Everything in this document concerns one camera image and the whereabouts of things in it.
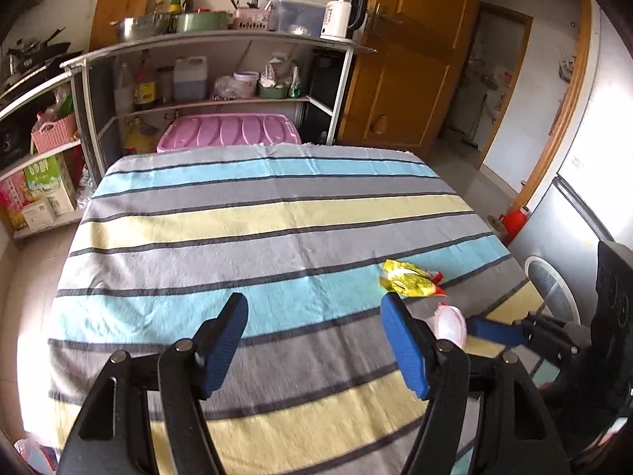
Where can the wooden cutting board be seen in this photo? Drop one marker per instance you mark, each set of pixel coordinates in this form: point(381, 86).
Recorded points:
point(107, 12)

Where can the clear storage box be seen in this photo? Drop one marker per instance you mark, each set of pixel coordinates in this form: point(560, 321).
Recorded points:
point(296, 17)

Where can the silver refrigerator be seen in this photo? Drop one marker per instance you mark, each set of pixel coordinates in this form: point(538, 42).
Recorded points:
point(589, 199)

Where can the white round trash bin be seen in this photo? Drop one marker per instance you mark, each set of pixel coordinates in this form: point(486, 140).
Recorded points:
point(558, 299)

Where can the white oil jug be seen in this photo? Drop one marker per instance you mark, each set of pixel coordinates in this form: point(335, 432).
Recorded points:
point(190, 79)

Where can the white electric kettle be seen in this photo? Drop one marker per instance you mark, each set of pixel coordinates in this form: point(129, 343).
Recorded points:
point(342, 18)

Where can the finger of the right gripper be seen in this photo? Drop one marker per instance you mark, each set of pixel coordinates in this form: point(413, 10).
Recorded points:
point(561, 343)

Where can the striped tablecloth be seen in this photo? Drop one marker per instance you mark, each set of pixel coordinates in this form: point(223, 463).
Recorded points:
point(302, 232)

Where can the steel bowl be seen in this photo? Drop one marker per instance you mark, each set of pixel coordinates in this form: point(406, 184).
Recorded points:
point(143, 27)

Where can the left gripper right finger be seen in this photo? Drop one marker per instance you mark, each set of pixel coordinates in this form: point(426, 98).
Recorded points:
point(516, 434)

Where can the pink plastic lid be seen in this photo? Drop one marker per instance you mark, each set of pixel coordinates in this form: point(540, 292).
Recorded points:
point(222, 130)

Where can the pink basket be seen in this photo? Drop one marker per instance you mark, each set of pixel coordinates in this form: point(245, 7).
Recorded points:
point(49, 133)

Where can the metal kitchen shelf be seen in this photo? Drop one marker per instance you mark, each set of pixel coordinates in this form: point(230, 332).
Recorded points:
point(160, 78)

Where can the green pot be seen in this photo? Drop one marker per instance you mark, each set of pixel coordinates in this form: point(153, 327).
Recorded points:
point(203, 21)

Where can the white pink cup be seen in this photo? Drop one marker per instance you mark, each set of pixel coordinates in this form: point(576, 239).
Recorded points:
point(448, 324)

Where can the wooden door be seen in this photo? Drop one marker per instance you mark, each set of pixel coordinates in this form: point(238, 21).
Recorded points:
point(403, 83)

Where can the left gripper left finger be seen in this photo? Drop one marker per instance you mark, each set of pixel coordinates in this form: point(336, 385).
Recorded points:
point(112, 434)

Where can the yellow snack wrapper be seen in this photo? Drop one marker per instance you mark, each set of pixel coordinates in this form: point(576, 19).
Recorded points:
point(410, 281)

